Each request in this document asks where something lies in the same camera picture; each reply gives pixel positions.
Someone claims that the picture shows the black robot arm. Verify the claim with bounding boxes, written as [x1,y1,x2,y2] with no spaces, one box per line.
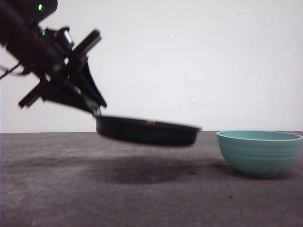
[0,0,107,117]

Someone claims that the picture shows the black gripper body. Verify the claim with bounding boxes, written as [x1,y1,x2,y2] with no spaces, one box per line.
[18,27,101,107]

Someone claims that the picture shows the teal ceramic bowl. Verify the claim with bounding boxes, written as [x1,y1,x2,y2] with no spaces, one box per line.
[216,131,303,177]

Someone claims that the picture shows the brown beef cubes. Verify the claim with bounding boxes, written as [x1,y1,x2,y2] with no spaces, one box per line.
[146,121,156,125]

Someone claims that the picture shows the black frying pan green handle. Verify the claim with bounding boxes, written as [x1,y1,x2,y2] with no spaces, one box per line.
[93,103,201,147]

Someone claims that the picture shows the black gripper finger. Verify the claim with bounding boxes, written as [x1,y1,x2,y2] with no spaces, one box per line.
[76,56,107,108]
[41,82,95,113]

